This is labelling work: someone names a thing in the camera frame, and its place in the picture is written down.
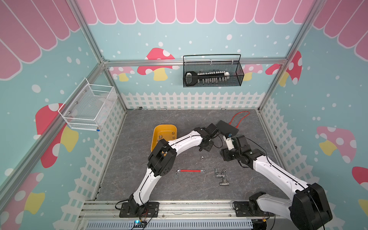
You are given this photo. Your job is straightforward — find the yellow plastic storage box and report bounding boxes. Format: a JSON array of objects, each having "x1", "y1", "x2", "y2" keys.
[{"x1": 150, "y1": 124, "x2": 177, "y2": 151}]

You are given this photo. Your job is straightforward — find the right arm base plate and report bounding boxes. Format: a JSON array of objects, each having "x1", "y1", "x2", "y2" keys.
[{"x1": 232, "y1": 201, "x2": 275, "y2": 219}]

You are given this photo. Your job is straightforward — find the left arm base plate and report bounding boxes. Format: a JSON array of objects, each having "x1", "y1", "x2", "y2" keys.
[{"x1": 119, "y1": 202, "x2": 160, "y2": 218}]

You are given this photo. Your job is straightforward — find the ratchet wrench by wall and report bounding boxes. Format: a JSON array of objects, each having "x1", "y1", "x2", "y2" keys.
[{"x1": 128, "y1": 106, "x2": 143, "y2": 111}]

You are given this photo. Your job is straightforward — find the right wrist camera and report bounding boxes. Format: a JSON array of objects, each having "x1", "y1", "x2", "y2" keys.
[{"x1": 223, "y1": 133, "x2": 234, "y2": 150}]

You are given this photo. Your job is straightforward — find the socket wrench set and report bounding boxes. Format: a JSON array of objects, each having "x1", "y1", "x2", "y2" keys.
[{"x1": 183, "y1": 71, "x2": 230, "y2": 87}]

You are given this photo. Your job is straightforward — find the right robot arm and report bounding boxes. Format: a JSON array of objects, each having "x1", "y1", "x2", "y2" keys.
[{"x1": 220, "y1": 135, "x2": 333, "y2": 230}]

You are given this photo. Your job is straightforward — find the white wire basket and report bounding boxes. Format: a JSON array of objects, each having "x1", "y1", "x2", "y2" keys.
[{"x1": 58, "y1": 79, "x2": 117, "y2": 131}]

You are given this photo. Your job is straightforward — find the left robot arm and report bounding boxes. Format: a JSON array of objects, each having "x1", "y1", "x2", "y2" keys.
[{"x1": 128, "y1": 124, "x2": 218, "y2": 208}]

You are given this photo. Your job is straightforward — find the silver metal clamp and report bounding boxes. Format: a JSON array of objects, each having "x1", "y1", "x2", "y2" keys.
[{"x1": 214, "y1": 169, "x2": 230, "y2": 186}]

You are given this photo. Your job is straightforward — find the black flat box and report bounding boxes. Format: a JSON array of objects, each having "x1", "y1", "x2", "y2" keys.
[{"x1": 216, "y1": 120, "x2": 239, "y2": 139}]

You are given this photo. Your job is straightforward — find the black wire mesh basket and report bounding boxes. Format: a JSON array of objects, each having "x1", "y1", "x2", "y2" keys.
[{"x1": 183, "y1": 54, "x2": 244, "y2": 88}]

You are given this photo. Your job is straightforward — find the red cable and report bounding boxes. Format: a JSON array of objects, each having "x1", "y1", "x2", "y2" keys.
[{"x1": 228, "y1": 111, "x2": 251, "y2": 129}]

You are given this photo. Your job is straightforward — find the green circuit board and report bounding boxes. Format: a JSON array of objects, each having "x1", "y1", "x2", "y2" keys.
[{"x1": 133, "y1": 220, "x2": 148, "y2": 229}]

